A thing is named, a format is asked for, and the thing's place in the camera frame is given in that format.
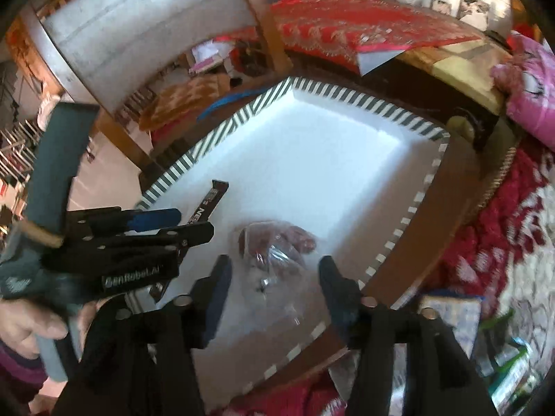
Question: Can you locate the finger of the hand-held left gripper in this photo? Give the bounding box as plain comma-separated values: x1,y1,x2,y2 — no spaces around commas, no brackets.
67,207,182,237
91,222,215,256

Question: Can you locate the dark glossy bag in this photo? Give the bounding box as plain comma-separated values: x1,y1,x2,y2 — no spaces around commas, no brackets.
446,99,499,152

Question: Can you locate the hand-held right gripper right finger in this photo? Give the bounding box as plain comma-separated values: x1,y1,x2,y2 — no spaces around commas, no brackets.
318,255,499,416

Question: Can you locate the wooden chair with grey backrest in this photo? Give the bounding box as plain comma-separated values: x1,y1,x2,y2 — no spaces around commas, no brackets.
19,0,296,183

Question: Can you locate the pink patterned cushion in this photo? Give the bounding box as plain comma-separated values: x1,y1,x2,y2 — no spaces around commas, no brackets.
490,32,555,144

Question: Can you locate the black snack bar packet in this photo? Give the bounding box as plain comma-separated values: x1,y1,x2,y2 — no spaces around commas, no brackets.
188,179,229,226

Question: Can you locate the pale snack packet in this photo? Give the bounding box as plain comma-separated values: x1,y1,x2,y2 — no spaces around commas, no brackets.
418,295,484,360

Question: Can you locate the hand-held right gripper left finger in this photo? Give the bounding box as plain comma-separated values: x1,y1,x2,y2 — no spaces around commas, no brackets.
52,255,235,416

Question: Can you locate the clear bag of red snacks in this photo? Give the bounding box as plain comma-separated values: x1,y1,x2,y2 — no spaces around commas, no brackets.
236,221,319,326

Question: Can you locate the green striped white box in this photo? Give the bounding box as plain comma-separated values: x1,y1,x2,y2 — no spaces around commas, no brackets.
136,76,452,412

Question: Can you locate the orange patterned cloth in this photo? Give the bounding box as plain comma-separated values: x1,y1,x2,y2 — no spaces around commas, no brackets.
139,73,230,131

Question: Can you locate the red embroidered cloth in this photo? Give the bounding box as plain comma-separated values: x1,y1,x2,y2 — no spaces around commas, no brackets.
217,0,482,74

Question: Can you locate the blue ribbon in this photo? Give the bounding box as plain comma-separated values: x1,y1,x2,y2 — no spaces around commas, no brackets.
197,89,265,122

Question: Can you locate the green snack packet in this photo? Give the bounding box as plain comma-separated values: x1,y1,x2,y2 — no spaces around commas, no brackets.
481,312,543,404

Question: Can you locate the metal rack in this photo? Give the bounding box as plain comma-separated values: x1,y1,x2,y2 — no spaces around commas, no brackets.
0,61,44,226

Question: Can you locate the person's left hand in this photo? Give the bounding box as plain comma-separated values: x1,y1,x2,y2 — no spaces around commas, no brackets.
0,299,71,359

